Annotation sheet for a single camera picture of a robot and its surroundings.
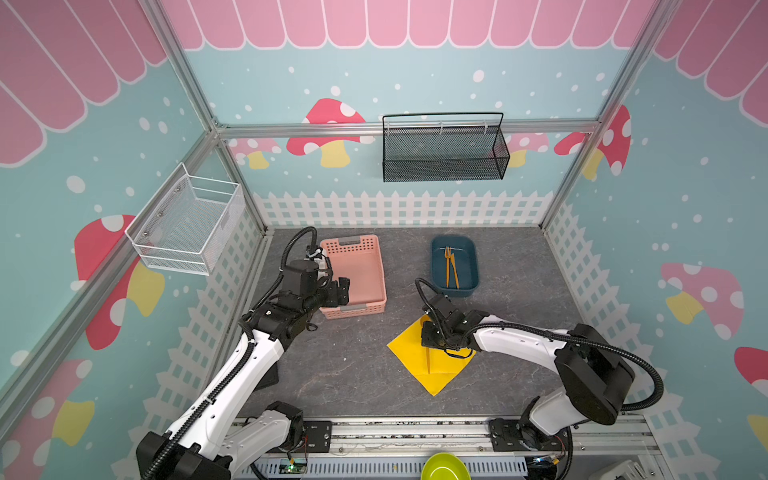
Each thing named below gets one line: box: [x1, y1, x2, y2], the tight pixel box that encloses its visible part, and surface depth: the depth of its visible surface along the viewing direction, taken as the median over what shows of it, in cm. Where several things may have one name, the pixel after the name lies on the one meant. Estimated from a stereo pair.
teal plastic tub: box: [431, 235, 479, 298], surface depth 109 cm
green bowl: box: [420, 452, 472, 480], surface depth 70 cm
